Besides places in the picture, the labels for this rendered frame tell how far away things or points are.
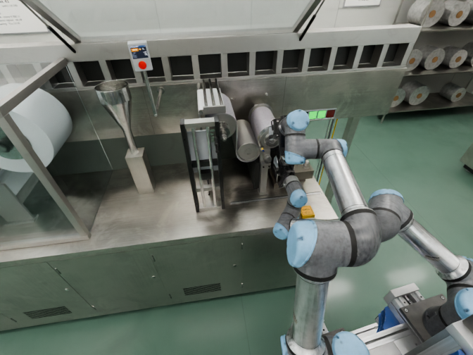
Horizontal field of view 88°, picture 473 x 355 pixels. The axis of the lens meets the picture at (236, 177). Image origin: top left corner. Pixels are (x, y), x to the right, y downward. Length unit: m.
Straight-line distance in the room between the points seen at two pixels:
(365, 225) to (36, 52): 1.54
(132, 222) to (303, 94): 1.23
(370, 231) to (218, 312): 1.54
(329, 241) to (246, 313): 1.48
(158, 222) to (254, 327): 1.06
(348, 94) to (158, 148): 1.25
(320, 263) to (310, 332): 0.24
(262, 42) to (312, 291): 1.17
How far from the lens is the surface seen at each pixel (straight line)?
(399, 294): 1.45
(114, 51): 1.47
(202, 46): 1.41
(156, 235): 1.33
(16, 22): 4.26
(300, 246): 0.63
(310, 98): 1.64
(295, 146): 0.91
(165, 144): 1.65
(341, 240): 0.65
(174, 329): 2.07
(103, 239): 1.43
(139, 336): 2.12
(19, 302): 2.05
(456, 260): 1.28
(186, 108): 1.51
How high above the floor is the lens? 1.93
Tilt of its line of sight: 41 degrees down
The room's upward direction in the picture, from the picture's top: 1 degrees counter-clockwise
